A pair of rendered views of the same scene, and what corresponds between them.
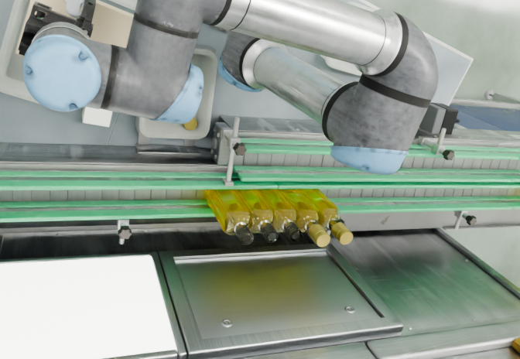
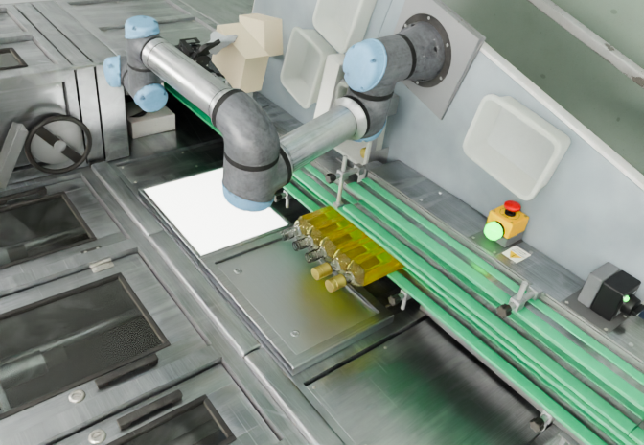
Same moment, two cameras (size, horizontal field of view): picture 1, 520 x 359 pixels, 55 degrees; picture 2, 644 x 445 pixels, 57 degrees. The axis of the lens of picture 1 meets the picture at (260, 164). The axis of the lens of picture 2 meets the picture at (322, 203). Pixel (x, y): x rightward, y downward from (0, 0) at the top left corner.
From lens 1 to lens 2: 148 cm
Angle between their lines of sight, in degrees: 64
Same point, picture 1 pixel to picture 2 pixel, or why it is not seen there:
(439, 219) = not seen: hidden behind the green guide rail
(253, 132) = (380, 179)
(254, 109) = (425, 168)
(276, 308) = (269, 292)
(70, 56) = (107, 64)
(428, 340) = (287, 387)
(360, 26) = (195, 92)
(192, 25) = (134, 64)
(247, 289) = (282, 274)
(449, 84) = not seen: outside the picture
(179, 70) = (136, 84)
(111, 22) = (237, 57)
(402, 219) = not seen: hidden behind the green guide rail
